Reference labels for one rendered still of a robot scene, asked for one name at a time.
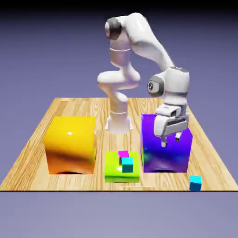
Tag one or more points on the large lime green box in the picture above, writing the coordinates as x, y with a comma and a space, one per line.
113, 167

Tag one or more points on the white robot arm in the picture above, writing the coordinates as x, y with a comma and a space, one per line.
145, 42

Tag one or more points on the small cyan cube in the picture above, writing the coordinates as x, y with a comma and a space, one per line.
195, 183
127, 164

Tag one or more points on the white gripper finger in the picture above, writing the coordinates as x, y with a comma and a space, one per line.
178, 136
163, 140

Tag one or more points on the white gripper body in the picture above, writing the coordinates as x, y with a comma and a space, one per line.
162, 125

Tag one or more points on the small magenta cube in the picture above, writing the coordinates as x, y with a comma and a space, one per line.
123, 154

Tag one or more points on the large purple box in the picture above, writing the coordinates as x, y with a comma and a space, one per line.
167, 158

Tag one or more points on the large orange box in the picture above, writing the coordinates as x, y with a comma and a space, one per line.
69, 145

